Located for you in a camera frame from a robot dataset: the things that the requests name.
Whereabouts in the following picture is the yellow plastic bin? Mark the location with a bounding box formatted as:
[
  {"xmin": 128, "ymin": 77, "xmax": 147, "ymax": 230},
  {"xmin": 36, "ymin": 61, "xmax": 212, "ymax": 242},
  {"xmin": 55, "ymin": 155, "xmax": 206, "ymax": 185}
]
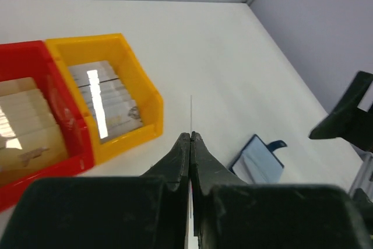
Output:
[{"xmin": 45, "ymin": 33, "xmax": 163, "ymax": 164}]

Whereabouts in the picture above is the red plastic bin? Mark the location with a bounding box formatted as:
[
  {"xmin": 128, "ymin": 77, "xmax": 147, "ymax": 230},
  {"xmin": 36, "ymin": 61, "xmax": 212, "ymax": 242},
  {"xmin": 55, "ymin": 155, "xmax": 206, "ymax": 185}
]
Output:
[{"xmin": 1, "ymin": 41, "xmax": 94, "ymax": 211}]

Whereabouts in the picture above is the silver cards stack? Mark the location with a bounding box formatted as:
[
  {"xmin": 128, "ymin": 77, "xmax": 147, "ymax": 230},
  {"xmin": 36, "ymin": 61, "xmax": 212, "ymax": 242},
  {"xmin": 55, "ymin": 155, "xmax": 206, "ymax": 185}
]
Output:
[{"xmin": 68, "ymin": 61, "xmax": 143, "ymax": 143}]

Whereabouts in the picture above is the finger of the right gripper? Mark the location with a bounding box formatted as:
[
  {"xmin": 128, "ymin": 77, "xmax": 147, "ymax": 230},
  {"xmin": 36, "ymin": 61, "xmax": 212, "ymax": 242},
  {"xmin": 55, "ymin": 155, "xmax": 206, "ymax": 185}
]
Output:
[{"xmin": 309, "ymin": 71, "xmax": 372, "ymax": 150}]

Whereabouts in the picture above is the blue card holder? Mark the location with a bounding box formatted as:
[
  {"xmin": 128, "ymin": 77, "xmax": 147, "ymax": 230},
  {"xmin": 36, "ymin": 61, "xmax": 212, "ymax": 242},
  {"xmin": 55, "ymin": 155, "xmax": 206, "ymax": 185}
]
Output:
[{"xmin": 228, "ymin": 134, "xmax": 287, "ymax": 184}]

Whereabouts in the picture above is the beige cards stack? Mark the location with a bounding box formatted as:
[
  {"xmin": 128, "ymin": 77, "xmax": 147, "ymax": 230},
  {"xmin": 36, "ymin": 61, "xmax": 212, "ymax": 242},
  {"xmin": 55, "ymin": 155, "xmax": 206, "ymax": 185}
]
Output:
[{"xmin": 1, "ymin": 77, "xmax": 68, "ymax": 185}]

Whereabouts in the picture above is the black credit card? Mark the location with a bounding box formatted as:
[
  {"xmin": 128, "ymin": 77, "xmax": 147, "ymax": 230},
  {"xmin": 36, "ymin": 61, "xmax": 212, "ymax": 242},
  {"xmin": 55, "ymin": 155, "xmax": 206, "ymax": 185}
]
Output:
[{"xmin": 188, "ymin": 95, "xmax": 193, "ymax": 248}]

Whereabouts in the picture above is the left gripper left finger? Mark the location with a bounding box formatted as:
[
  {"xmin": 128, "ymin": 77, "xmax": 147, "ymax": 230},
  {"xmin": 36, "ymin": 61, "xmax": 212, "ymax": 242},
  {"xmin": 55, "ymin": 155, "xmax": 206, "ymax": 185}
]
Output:
[{"xmin": 1, "ymin": 133, "xmax": 191, "ymax": 248}]

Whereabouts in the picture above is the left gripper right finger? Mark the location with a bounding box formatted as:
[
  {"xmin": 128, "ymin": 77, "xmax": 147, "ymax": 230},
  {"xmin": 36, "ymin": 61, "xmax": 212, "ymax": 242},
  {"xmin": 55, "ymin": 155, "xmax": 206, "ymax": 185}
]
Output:
[{"xmin": 189, "ymin": 132, "xmax": 372, "ymax": 248}]

